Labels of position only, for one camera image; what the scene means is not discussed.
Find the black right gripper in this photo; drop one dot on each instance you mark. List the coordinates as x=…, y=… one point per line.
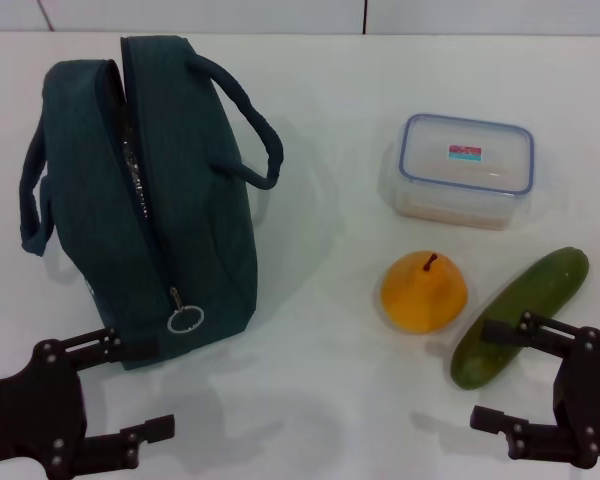
x=590, y=400

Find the dark teal insulated lunch bag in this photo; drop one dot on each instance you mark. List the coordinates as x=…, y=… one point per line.
x=190, y=210

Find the orange yellow pear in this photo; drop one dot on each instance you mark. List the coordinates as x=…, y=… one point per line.
x=422, y=300

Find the green cucumber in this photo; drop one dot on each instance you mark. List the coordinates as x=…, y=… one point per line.
x=520, y=320

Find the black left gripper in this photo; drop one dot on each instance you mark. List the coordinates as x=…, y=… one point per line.
x=35, y=425

